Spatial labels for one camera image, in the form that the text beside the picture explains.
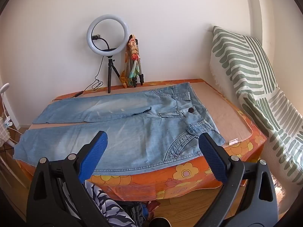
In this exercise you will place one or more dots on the grey folded tripod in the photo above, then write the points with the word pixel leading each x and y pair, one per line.
pixel 141 76

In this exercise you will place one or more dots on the light blue denim pants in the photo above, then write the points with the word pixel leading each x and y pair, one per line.
pixel 132 134

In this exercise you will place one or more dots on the person's black shoe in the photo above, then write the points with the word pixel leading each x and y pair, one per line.
pixel 160 222

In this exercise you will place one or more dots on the orange floral tablecloth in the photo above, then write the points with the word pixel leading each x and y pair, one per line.
pixel 165 179

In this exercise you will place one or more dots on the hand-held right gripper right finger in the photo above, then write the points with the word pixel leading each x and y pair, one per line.
pixel 213 157

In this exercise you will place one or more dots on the green striped white cushion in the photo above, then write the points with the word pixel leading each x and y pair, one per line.
pixel 248 63

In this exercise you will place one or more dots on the person's dark patterned clothing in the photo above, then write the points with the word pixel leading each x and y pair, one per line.
pixel 106 205

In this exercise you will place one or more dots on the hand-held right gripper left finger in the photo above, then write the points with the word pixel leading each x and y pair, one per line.
pixel 94 151

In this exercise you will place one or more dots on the white clip lamp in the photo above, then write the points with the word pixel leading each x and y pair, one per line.
pixel 5 87

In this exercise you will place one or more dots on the dark cloth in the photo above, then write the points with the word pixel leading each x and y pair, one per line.
pixel 136 214

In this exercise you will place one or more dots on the red packet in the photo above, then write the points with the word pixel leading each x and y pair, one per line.
pixel 153 206

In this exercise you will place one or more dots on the white blanket label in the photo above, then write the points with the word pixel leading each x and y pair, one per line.
pixel 233 141

